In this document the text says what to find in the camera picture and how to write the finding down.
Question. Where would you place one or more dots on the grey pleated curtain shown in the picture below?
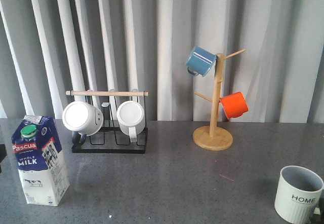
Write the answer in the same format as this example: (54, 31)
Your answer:
(51, 46)

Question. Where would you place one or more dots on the orange enamel mug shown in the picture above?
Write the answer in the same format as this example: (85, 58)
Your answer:
(234, 105)

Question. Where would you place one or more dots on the wooden mug tree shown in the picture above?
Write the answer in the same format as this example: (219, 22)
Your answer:
(212, 137)

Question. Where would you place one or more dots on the cream HOME mug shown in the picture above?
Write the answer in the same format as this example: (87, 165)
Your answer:
(298, 193)

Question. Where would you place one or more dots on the white smiley face mug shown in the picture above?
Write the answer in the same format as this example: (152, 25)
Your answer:
(83, 120)

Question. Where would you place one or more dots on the white ribbed mug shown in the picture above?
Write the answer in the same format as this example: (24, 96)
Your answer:
(131, 119)

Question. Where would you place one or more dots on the black wire mug rack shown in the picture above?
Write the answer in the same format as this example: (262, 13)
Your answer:
(110, 139)

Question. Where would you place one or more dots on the Pascual whole milk carton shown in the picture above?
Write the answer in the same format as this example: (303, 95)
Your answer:
(40, 160)

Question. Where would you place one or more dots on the blue enamel mug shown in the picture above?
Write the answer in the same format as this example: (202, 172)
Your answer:
(200, 61)

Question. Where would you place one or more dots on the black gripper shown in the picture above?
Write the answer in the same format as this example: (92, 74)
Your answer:
(3, 152)
(317, 215)

